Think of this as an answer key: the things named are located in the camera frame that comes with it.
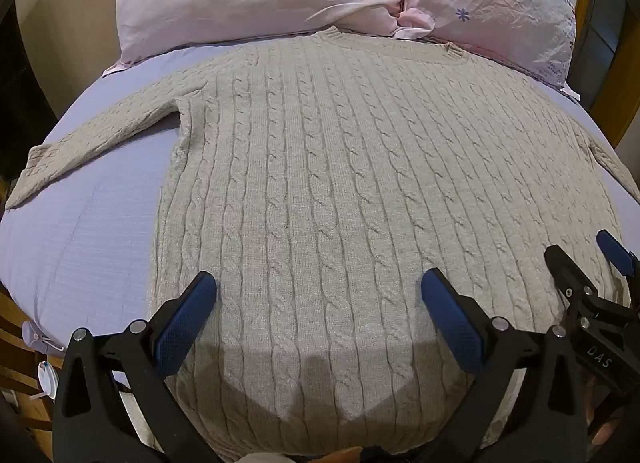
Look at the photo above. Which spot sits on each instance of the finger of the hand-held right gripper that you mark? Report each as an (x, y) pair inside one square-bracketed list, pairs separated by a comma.
[(614, 250), (567, 270)]

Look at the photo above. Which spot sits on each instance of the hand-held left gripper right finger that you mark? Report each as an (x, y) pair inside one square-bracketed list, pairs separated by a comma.
[(445, 305)]

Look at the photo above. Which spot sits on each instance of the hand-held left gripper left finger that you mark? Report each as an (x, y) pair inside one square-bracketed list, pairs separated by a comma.
[(192, 305)]

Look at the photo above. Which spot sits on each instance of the lavender bed sheet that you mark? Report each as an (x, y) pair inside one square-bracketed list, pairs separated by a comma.
[(85, 243)]

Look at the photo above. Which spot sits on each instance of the white plastic clip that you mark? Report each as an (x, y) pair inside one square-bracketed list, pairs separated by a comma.
[(45, 373)]

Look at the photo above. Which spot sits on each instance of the wooden headboard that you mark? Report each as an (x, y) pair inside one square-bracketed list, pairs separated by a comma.
[(612, 43)]

